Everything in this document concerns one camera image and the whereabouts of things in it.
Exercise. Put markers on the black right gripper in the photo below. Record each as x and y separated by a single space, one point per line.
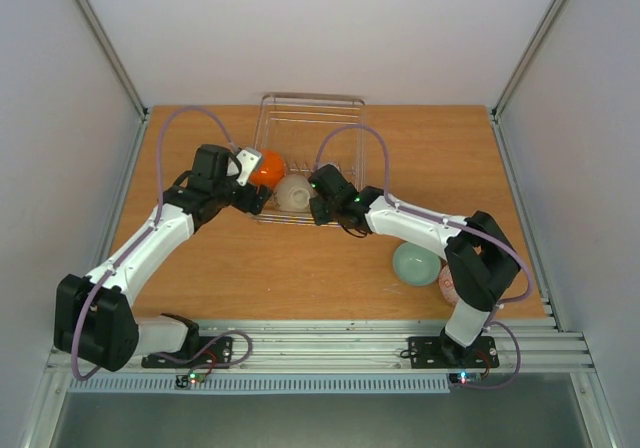
319 208

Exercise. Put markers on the small circuit board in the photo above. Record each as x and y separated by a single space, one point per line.
465 378
191 379

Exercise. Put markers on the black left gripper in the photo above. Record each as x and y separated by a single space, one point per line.
247 202

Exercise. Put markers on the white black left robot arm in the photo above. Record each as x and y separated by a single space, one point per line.
94 318

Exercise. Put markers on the left aluminium frame post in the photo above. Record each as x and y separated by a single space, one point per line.
103 40

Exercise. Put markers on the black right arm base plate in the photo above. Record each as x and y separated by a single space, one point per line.
427 352

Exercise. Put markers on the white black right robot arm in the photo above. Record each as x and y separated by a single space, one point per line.
481 261

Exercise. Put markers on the right aluminium frame post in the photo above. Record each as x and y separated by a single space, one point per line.
534 45

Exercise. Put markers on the white bowl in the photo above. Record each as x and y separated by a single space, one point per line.
293 194

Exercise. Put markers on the left small circuit board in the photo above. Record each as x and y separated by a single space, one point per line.
191 379

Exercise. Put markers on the pale green bowl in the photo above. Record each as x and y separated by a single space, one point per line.
415 266

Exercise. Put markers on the chrome wire dish rack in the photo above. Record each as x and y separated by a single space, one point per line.
296 125

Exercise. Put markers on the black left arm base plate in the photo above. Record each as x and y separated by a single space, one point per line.
220 350

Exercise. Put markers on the aluminium extrusion rail base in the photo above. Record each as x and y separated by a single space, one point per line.
316 346

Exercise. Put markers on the aluminium frame post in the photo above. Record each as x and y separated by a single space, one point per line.
534 45
103 40

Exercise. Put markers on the right small circuit board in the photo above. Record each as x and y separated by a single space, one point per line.
465 378

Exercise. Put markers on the orange bowl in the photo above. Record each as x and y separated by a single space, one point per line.
271 170

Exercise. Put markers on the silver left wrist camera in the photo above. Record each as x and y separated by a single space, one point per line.
250 160

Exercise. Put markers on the red patterned bowl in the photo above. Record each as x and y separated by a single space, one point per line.
446 285

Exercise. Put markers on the grey slotted cable duct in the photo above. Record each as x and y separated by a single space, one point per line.
265 384

